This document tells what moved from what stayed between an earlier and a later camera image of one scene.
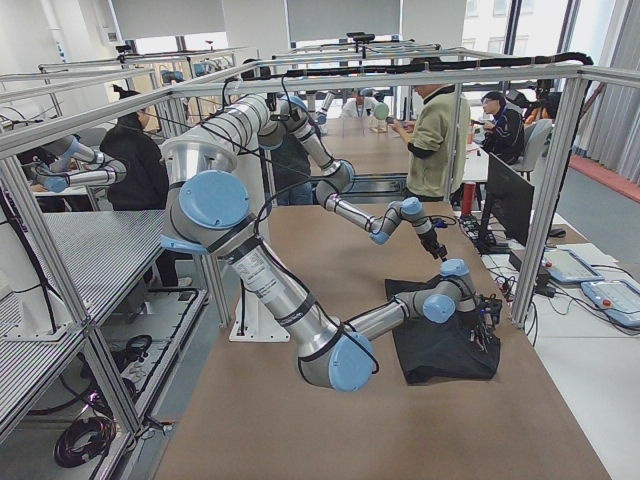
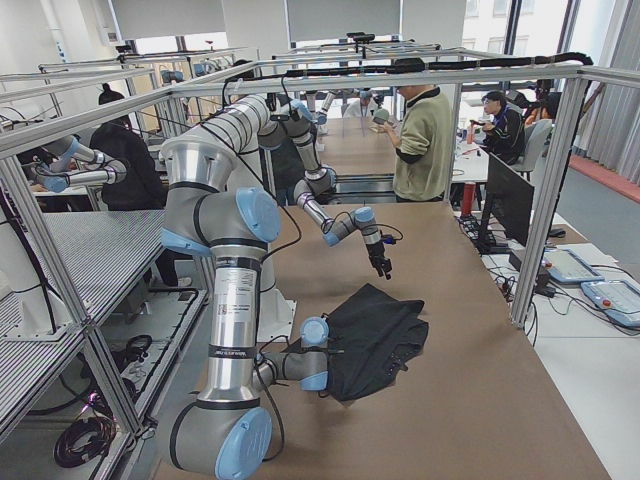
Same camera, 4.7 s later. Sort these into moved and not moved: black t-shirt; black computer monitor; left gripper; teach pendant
Moved: left gripper; black t-shirt
Not moved: teach pendant; black computer monitor
